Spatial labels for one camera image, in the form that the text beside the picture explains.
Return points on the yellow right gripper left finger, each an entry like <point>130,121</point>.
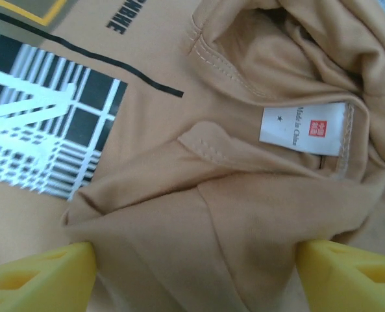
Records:
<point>33,282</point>

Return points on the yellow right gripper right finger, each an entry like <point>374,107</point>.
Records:
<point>357,282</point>

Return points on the tan printed t-shirt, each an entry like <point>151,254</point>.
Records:
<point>179,195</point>

